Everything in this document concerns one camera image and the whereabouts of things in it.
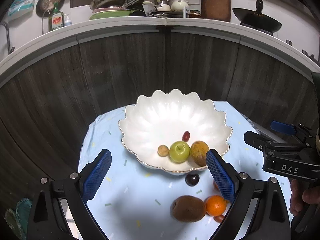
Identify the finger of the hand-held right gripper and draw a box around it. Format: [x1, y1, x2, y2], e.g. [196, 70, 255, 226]
[244, 130, 269, 153]
[271, 121, 313, 144]

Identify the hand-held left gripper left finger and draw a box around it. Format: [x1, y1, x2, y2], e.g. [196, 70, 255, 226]
[26, 149, 112, 240]

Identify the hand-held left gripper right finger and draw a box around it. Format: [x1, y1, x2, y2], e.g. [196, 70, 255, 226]
[205, 149, 292, 240]

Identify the dark red cherry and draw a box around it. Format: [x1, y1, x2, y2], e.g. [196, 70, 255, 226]
[185, 173, 200, 187]

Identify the yellow mango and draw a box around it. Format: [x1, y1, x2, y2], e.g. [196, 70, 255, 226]
[190, 141, 210, 167]

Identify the brown kiwi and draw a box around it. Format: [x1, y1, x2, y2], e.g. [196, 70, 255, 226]
[170, 195, 207, 223]

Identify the green apple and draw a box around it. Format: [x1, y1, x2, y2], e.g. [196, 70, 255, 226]
[169, 141, 191, 163]

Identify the brown longan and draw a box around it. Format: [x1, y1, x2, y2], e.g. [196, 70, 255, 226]
[157, 145, 170, 157]

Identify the white scalloped bowl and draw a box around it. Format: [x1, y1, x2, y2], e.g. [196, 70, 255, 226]
[118, 89, 233, 176]

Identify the person's right hand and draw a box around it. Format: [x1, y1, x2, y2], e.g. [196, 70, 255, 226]
[290, 179, 320, 217]

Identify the light blue patterned cloth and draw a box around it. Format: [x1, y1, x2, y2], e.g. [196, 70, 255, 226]
[78, 101, 294, 240]

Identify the teal plastic bag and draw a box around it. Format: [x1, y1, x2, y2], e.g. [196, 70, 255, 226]
[16, 197, 33, 220]

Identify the dark wood kitchen cabinet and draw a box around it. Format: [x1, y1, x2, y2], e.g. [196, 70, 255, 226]
[0, 25, 320, 205]

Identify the yellow-green plastic bag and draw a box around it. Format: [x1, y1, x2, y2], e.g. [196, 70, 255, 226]
[5, 209, 25, 240]

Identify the black induction cooker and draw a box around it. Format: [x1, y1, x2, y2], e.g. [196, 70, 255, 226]
[240, 22, 274, 36]

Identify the black wok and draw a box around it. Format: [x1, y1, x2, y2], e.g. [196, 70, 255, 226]
[232, 0, 282, 33]

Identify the wooden cutting board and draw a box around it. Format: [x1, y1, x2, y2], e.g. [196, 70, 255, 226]
[201, 0, 232, 22]

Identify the steel dish rack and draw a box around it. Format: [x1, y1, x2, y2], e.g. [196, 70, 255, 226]
[150, 6, 189, 18]

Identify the white teapot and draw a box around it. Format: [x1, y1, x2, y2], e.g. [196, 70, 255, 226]
[171, 0, 189, 12]

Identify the green plastic basin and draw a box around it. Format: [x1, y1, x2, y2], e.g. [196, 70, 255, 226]
[89, 9, 135, 20]

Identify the green dish soap bottle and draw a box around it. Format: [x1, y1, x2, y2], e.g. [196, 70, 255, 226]
[48, 2, 64, 32]

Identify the pink plate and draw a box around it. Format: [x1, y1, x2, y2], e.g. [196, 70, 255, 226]
[92, 7, 130, 13]

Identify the white lidded saucepan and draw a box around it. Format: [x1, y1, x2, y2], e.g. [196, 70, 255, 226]
[142, 0, 173, 12]

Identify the chrome kitchen faucet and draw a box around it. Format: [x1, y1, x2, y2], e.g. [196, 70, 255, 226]
[1, 21, 15, 55]

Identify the hanging frying pan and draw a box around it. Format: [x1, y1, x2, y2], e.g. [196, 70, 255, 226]
[35, 0, 63, 18]

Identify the grey metal table frame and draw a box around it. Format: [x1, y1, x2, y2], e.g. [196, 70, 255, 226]
[246, 117, 274, 137]

